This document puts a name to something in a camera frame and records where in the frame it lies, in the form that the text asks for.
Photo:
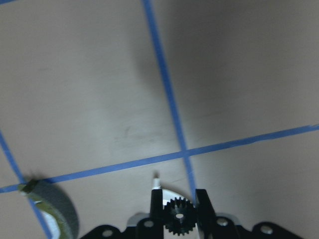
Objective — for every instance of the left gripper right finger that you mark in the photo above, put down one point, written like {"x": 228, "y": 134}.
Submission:
{"x": 206, "y": 216}

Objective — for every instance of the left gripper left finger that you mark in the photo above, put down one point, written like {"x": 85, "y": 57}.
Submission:
{"x": 156, "y": 214}

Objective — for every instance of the dark green brake shoe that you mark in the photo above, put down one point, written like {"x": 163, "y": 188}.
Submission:
{"x": 58, "y": 211}

